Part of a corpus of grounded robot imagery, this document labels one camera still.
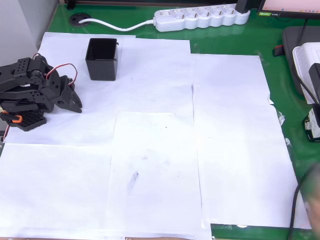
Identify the white device at right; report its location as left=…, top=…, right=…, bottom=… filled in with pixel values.
left=292, top=42, right=320, bottom=105

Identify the black cable grommet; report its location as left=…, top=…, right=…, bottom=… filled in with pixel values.
left=69, top=13, right=92, bottom=27

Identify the white power strip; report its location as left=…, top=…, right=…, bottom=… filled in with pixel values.
left=153, top=3, right=251, bottom=33

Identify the thin black monitor cable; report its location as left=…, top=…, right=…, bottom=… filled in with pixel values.
left=298, top=18, right=309, bottom=47

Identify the black open box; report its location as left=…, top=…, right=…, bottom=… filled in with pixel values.
left=85, top=37, right=120, bottom=81

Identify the black computer monitor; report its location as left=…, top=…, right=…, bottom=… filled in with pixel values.
left=257, top=0, right=320, bottom=20

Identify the red white servo wire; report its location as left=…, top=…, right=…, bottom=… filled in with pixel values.
left=46, top=63, right=79, bottom=87

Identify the black plug adapter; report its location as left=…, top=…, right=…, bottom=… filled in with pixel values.
left=235, top=0, right=252, bottom=14

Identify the thick black cable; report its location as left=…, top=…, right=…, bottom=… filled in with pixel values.
left=287, top=172, right=311, bottom=240

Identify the white paper sheet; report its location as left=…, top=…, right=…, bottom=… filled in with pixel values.
left=196, top=136, right=313, bottom=230
left=121, top=36, right=195, bottom=118
left=189, top=53, right=287, bottom=140
left=104, top=111, right=213, bottom=240
left=3, top=31, right=137, bottom=146
left=0, top=142, right=113, bottom=238

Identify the white power strip cable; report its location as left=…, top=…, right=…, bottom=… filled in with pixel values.
left=79, top=18, right=157, bottom=32

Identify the black camera cable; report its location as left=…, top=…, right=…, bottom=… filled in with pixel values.
left=297, top=69, right=320, bottom=104

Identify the person hand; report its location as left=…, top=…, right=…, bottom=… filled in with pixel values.
left=301, top=163, right=320, bottom=233

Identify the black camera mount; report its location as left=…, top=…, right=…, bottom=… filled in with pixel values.
left=308, top=62, right=320, bottom=115

